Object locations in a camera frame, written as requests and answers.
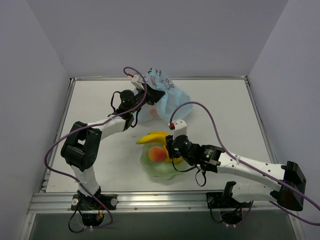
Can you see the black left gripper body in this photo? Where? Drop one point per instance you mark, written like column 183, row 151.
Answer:
column 155, row 94

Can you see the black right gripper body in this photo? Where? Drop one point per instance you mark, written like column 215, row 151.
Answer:
column 169, row 147

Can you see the yellow fake banana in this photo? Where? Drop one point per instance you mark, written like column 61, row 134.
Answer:
column 154, row 137

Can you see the yellow fake lemon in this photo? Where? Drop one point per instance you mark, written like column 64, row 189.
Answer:
column 168, row 160

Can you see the pink fake peach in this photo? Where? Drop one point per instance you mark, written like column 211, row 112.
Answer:
column 156, row 154

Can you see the light blue plastic bag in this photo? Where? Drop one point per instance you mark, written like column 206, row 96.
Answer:
column 173, row 97

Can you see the orange fake fruit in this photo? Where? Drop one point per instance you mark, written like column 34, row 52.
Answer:
column 154, row 113

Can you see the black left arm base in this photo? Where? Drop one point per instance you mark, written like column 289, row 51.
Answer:
column 94, row 212

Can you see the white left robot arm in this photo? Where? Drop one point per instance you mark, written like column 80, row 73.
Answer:
column 80, row 149

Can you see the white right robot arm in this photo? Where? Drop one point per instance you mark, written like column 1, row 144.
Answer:
column 283, row 183

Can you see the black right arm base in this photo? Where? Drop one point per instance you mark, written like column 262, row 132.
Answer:
column 224, row 209

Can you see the green scalloped glass bowl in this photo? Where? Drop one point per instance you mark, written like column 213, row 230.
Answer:
column 160, row 173

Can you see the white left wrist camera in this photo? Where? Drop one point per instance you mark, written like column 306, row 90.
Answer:
column 137, row 82

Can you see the aluminium front rail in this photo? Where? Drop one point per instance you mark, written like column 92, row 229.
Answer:
column 127, row 202

